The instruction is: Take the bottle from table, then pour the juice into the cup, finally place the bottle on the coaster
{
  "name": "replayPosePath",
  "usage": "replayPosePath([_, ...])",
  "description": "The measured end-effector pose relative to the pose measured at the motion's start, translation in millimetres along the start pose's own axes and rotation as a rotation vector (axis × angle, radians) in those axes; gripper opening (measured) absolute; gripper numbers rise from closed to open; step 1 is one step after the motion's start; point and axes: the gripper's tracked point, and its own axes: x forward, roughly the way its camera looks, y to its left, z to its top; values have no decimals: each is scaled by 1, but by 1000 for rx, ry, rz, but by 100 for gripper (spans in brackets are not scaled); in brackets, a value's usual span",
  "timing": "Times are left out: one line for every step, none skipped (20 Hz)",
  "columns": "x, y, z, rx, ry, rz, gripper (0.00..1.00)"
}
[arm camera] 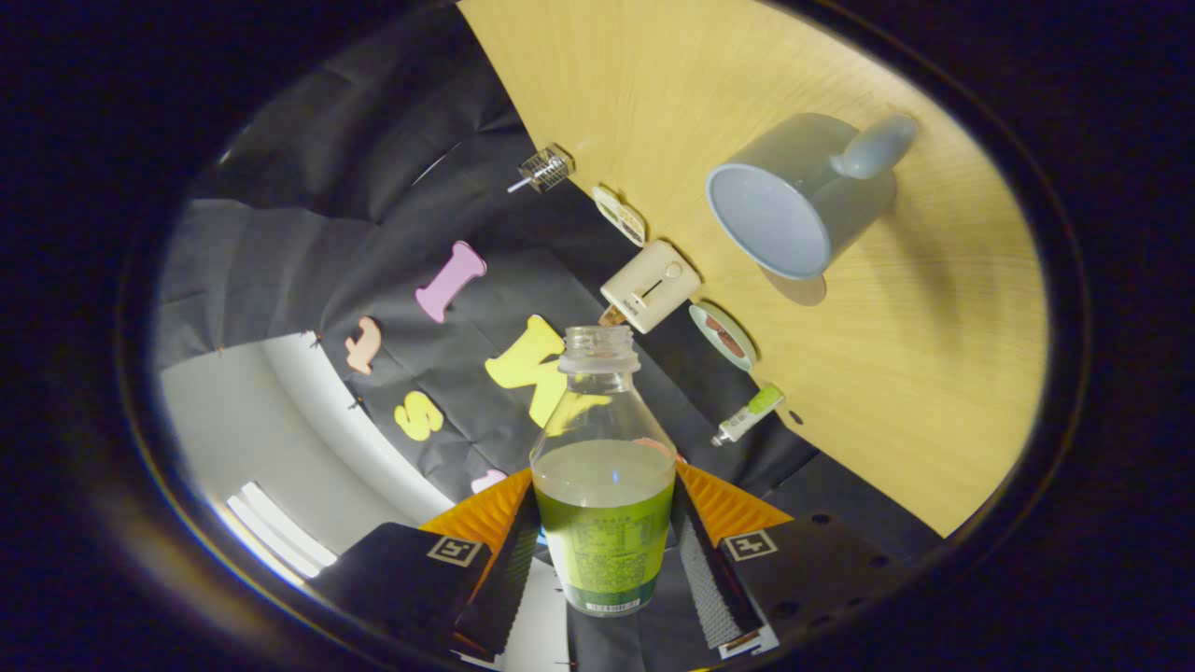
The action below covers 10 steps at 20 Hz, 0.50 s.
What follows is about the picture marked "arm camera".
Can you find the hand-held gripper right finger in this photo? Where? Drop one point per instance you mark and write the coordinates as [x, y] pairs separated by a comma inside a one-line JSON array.
[[705, 588]]

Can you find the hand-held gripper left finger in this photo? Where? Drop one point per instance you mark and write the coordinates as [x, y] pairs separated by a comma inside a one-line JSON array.
[[509, 588]]

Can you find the green label juice bottle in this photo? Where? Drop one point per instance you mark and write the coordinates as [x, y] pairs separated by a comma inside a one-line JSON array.
[[602, 541]]

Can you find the round brown coaster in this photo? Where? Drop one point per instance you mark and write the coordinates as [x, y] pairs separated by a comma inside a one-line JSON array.
[[798, 291]]

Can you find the white cup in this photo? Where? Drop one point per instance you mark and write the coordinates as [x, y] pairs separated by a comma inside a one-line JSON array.
[[803, 196]]

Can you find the slim white green bottle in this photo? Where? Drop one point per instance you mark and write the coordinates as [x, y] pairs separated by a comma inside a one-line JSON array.
[[747, 415]]

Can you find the ceiling light panel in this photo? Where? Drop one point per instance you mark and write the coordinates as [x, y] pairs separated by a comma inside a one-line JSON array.
[[280, 532]]

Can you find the brown meat piece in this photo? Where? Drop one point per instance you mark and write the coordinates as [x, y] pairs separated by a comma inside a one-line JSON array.
[[716, 326], [736, 347]]

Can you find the pale green plate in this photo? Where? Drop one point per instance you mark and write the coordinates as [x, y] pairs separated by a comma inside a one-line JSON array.
[[702, 328]]

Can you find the brown bread slice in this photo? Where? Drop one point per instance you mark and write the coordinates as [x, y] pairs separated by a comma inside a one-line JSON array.
[[611, 315]]

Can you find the white toaster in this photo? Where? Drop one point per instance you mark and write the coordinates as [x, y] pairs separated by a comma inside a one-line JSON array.
[[652, 285]]

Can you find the wooden table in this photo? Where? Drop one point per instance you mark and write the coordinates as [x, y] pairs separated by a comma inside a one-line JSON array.
[[934, 373]]

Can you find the white divided sauce tray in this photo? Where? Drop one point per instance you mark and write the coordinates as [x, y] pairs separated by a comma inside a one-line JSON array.
[[618, 216]]

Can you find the black backdrop cloth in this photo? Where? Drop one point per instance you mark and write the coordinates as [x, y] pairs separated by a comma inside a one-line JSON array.
[[327, 243]]

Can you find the white straw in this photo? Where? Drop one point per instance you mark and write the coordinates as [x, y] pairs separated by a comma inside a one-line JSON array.
[[519, 185]]

